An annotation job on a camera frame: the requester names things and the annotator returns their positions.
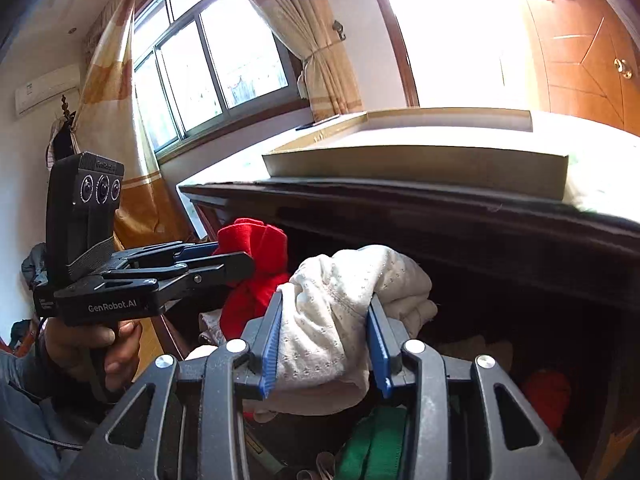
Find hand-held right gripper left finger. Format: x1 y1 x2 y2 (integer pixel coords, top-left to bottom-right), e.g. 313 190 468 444
65 287 286 480

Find green underwear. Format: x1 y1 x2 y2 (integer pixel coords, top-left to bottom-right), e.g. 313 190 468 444
335 405 408 480

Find orange striped curtain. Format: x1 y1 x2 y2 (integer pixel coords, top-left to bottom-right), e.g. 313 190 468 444
75 0 193 251

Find shallow cardboard box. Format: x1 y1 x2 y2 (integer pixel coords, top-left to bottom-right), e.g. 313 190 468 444
261 107 570 201

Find person's left hand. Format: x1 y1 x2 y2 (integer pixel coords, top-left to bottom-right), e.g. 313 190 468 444
44 317 144 392

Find sliding glass window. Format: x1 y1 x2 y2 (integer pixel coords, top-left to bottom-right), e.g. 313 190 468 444
132 0 301 153

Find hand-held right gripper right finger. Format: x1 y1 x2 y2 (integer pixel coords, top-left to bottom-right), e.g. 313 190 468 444
366 296 581 480

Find wooden door frame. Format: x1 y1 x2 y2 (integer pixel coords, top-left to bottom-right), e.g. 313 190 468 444
360 0 420 108

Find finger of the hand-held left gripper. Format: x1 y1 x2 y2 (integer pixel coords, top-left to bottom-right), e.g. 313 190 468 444
122 241 222 267
150 251 257 306

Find white air conditioner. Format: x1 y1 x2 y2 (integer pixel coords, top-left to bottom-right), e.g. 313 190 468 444
14 63 82 118

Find light dresser cover cloth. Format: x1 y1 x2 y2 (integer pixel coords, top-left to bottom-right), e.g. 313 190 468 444
530 110 640 226

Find wooden wardrobe door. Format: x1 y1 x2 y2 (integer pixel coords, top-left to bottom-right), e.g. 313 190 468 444
520 0 640 136

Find dark wooden dresser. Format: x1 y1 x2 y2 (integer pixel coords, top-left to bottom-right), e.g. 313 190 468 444
178 180 640 311

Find beige tied curtain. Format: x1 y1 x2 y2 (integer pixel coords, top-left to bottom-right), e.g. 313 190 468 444
215 0 363 123

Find white dotted underwear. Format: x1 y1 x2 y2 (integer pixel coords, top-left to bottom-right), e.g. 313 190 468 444
252 245 437 423

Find hanging clothes on rack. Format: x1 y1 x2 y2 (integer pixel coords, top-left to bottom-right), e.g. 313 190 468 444
45 94 81 168

